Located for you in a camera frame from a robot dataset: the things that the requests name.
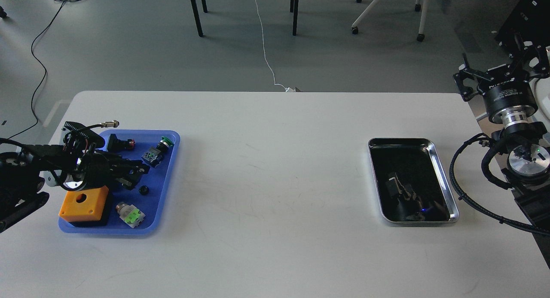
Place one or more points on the black cylindrical gripper body image-left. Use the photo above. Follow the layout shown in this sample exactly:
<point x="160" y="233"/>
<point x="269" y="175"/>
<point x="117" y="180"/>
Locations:
<point x="97" y="170"/>

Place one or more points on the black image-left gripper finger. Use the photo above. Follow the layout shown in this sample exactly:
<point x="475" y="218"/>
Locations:
<point x="123" y="166"/>
<point x="128" y="180"/>

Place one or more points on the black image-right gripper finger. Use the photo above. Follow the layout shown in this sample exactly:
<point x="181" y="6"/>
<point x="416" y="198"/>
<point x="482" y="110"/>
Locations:
<point x="466" y="72"/>
<point x="531" y="62"/>

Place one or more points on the black cylindrical gripper body image-right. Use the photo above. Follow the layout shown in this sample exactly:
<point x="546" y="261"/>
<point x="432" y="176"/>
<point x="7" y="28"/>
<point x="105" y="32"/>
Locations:
<point x="512" y="93"/>

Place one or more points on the black robot arm image left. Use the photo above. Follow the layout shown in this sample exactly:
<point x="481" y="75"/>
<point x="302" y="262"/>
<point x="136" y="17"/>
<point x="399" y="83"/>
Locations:
<point x="79" y="158"/>

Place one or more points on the blue plastic tray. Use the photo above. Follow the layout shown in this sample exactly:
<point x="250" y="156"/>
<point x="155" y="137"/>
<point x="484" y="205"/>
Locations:
<point x="157" y="179"/>

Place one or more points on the silver metal tray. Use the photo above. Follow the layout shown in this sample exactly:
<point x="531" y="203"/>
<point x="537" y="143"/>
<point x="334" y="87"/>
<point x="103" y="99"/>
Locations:
<point x="411" y="183"/>

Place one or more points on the orange and black button box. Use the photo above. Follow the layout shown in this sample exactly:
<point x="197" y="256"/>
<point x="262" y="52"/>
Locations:
<point x="90" y="207"/>

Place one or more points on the black equipment case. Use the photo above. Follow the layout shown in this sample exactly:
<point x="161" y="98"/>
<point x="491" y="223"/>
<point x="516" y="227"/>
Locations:
<point x="530" y="19"/>

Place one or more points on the black table leg left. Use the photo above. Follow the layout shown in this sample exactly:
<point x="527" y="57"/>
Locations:
<point x="195" y="11"/>

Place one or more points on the black table leg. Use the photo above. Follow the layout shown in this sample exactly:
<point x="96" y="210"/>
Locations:
<point x="195" y="11"/>
<point x="294" y="9"/>

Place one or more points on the black table leg right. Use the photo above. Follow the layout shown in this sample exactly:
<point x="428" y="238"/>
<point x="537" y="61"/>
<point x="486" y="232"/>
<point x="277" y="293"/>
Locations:
<point x="294" y="9"/>

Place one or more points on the green push button switch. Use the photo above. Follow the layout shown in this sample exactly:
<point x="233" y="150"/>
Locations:
<point x="154" y="155"/>

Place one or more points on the black selector switch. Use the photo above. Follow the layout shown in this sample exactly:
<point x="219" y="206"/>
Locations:
<point x="117" y="145"/>

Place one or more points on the silver and green switch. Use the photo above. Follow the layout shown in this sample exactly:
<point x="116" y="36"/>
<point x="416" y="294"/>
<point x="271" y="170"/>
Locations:
<point x="130" y="214"/>

